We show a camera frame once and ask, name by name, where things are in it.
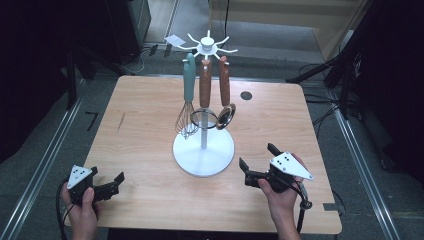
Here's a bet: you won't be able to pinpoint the black upright stand post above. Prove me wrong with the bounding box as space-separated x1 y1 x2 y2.
64 49 79 111

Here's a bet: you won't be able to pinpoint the person's right hand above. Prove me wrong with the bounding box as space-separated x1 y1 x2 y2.
258 176 303 226

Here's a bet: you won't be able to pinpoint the white utensil rack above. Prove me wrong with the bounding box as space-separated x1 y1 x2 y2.
172 29 239 178

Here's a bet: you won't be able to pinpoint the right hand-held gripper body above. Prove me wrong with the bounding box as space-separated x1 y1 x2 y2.
244 152 314 194

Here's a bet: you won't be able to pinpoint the white paper sheet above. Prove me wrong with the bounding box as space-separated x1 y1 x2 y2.
163 34 186 48

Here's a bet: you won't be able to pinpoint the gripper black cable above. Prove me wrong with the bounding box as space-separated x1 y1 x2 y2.
293 181 314 234
55 178 75 240

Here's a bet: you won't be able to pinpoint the wooden handled mesh strainer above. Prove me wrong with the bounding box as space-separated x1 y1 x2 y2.
190 59 219 131

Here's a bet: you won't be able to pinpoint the person's left hand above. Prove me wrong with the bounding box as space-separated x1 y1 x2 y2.
61 187 100 236

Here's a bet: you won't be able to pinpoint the wooden handled steel measuring spoon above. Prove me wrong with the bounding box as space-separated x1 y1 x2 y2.
215 55 237 131

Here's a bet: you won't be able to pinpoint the black cabinet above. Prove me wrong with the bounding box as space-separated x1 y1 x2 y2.
106 0 152 66

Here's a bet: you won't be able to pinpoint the thin black hanging cable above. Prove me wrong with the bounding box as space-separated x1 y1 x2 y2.
221 0 232 45

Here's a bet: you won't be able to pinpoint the black floor cables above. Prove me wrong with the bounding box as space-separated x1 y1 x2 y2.
301 63 344 138

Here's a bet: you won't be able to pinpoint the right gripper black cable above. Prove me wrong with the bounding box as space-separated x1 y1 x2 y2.
293 181 314 234

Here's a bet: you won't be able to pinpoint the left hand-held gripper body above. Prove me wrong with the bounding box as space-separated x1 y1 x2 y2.
67 164 120 205

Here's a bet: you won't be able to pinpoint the metal floor rail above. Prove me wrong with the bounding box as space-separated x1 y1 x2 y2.
324 88 401 240
0 76 88 240

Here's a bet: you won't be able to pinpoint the white floor cable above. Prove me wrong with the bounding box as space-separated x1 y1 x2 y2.
119 49 147 75

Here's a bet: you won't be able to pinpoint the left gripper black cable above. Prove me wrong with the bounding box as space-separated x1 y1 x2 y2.
55 178 75 240

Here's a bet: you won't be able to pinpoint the teal handled wire whisk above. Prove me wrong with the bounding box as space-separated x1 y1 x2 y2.
174 52 200 140

